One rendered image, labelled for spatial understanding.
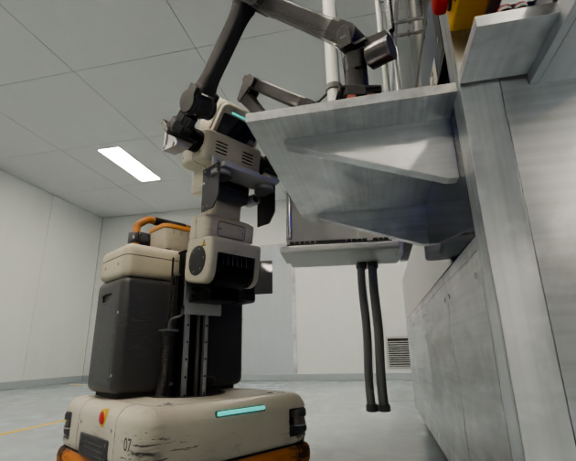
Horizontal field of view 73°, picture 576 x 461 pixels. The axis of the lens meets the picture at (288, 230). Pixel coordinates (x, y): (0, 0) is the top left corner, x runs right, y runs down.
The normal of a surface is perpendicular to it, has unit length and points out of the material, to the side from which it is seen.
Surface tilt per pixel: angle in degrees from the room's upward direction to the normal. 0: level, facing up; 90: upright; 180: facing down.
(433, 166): 90
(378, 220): 90
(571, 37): 180
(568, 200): 90
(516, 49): 180
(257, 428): 90
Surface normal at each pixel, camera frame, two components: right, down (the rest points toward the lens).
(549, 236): -0.22, -0.29
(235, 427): 0.70, -0.22
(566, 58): 0.02, 0.96
